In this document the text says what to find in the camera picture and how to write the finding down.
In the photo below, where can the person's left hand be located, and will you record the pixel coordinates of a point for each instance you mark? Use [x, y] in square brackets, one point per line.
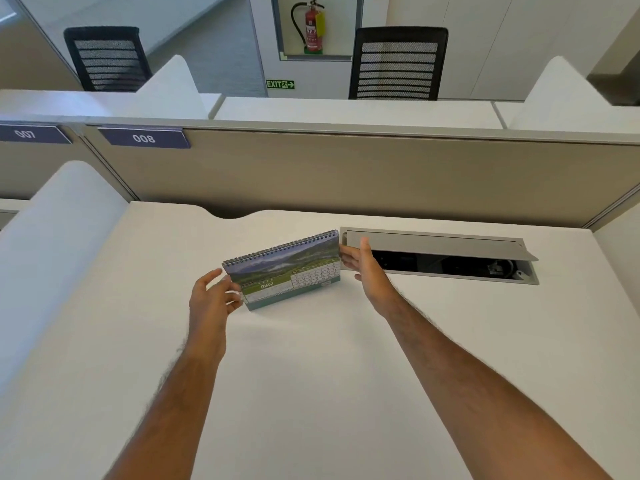
[210, 314]

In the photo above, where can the green exit sign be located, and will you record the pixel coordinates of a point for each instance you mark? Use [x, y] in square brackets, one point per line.
[280, 84]

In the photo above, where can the person's right forearm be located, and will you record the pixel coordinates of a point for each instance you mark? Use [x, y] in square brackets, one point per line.
[480, 399]

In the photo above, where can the spiral-bound landscape desk calendar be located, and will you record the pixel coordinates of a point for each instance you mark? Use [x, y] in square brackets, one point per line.
[290, 272]

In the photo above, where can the person's left forearm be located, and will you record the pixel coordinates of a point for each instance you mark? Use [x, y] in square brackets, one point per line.
[170, 419]

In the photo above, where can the white pointed desk divider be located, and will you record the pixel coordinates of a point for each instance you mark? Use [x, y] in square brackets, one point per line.
[172, 92]
[562, 97]

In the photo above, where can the red fire extinguisher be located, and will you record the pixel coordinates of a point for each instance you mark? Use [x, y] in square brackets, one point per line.
[312, 27]

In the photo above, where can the black mesh office chair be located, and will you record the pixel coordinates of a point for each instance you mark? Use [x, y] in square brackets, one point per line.
[105, 34]
[398, 34]

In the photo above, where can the wide beige partition panel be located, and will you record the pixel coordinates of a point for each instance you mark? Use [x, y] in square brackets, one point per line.
[375, 174]

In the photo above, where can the person's right hand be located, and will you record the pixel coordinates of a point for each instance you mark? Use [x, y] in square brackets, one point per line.
[372, 277]

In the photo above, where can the narrow beige partition panel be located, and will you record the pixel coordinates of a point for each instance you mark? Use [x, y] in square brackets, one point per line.
[45, 169]

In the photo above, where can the black power socket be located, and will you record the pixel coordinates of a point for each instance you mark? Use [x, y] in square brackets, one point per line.
[497, 268]

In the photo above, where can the recessed fire extinguisher niche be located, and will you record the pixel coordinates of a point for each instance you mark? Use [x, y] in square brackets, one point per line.
[345, 24]

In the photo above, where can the navy desk number plate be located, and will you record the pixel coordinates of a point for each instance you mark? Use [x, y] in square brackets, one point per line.
[27, 134]
[144, 138]

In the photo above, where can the white rounded side divider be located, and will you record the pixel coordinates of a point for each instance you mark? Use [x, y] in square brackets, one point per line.
[622, 264]
[55, 249]

